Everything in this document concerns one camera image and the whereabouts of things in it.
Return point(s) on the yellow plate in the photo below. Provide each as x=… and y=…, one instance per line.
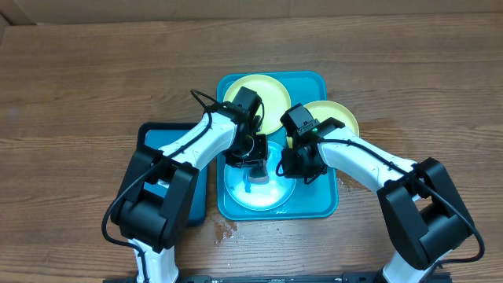
x=275, y=97
x=334, y=114

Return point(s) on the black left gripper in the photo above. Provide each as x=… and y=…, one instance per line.
x=262, y=156

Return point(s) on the teal serving tray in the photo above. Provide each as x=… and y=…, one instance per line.
x=316, y=200

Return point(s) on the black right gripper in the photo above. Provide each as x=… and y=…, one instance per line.
x=298, y=167

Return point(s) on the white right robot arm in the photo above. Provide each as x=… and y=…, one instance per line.
x=426, y=218

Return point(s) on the light blue plate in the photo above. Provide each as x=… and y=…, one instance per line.
x=259, y=193

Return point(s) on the dark blue water tray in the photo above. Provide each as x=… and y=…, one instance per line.
x=156, y=135

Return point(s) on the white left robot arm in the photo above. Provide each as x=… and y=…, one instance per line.
x=153, y=203

